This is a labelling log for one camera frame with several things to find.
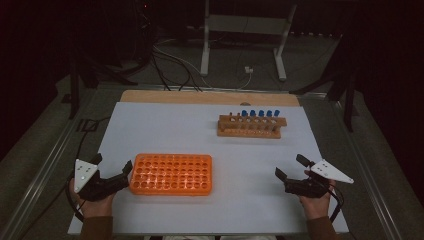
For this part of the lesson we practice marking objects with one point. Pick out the black tripod stand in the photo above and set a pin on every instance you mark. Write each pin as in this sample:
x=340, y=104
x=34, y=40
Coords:
x=346, y=86
x=86, y=76

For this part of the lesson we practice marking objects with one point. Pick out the wooden tube rack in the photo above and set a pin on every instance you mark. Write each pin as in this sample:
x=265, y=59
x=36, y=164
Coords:
x=248, y=131

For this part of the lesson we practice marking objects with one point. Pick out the white plug adapter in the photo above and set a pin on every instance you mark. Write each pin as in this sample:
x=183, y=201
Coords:
x=248, y=70

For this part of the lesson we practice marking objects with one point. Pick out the dark equipment rack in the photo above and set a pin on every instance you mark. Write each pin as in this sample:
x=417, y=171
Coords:
x=140, y=30

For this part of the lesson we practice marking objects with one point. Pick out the orange plastic tube rack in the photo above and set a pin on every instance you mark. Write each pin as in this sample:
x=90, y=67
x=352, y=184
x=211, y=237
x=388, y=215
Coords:
x=171, y=175

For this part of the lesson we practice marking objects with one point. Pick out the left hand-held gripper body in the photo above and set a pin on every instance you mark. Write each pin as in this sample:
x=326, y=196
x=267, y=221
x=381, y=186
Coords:
x=96, y=188

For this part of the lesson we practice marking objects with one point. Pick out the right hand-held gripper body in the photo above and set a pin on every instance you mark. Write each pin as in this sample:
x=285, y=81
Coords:
x=305, y=187

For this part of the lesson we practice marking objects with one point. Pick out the person's right hand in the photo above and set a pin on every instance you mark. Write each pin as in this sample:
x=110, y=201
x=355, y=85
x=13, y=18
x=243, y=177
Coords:
x=315, y=206

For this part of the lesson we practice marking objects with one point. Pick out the person's left hand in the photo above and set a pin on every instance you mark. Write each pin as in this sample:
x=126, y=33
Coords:
x=96, y=208

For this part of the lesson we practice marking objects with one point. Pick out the grey metal rail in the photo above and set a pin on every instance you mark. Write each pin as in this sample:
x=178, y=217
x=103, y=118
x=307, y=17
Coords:
x=40, y=183
x=366, y=173

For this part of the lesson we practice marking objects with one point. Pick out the grey metal stand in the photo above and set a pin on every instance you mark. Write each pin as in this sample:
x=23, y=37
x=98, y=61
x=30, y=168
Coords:
x=246, y=25

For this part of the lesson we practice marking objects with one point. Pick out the white table mat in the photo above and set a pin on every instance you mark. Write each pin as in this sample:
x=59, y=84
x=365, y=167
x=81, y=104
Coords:
x=233, y=166

